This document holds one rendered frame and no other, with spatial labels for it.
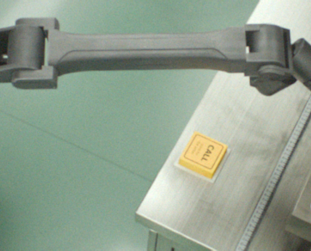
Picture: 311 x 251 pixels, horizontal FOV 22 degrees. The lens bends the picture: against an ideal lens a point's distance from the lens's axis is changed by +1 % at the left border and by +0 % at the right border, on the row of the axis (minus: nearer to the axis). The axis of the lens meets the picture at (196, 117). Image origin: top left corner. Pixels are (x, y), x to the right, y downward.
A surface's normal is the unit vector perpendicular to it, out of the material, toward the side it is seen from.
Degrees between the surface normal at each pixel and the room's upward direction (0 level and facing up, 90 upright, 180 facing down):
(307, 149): 0
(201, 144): 0
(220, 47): 12
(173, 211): 0
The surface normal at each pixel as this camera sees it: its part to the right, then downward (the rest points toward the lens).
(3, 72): 0.03, 0.93
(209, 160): 0.09, -0.54
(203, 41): 0.01, -0.37
